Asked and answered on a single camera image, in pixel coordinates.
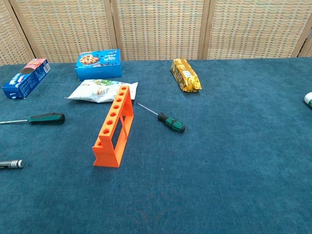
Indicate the orange bit holder block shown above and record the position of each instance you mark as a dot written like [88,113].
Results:
[107,156]

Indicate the gold foil snack package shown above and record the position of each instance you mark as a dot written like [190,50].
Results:
[187,78]

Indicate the blue table mat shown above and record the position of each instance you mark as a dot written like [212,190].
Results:
[195,170]

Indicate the white snack bag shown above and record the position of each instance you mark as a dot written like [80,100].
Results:
[92,92]

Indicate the blue chocolate chip cookie box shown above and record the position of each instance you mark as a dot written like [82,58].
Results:
[97,70]

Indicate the woven folding screen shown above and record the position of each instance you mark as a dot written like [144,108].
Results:
[158,24]

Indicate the blue Oreo cookie box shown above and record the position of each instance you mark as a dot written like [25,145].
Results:
[24,80]

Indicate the white green bottle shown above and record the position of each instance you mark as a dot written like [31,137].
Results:
[309,100]

